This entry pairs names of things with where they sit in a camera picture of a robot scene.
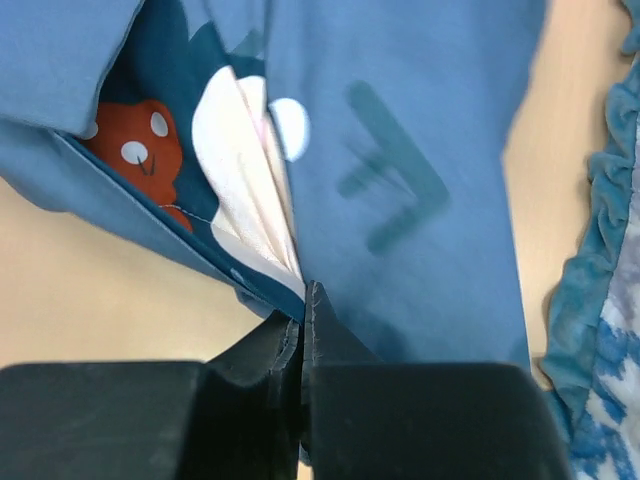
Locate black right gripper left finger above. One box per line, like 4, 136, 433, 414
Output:
1, 313, 302, 479

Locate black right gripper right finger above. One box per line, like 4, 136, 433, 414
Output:
301, 282, 572, 479

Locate blue houndstooth bear pillow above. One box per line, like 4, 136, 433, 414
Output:
539, 0, 640, 480

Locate blue letter-print pillowcase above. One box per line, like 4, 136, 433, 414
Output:
1, 1, 546, 368

